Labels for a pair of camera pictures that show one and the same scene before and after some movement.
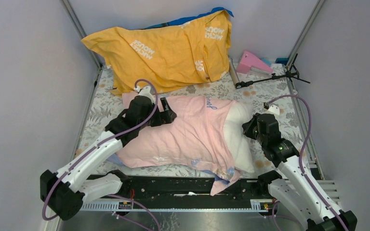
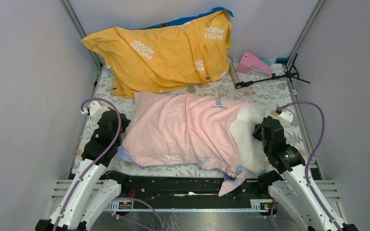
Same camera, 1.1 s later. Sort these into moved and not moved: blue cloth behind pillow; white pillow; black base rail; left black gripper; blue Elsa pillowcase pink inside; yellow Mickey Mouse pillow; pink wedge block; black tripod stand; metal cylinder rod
Moved: blue Elsa pillowcase pink inside; left black gripper; white pillow
Not moved: black base rail; metal cylinder rod; yellow Mickey Mouse pillow; blue cloth behind pillow; black tripod stand; pink wedge block
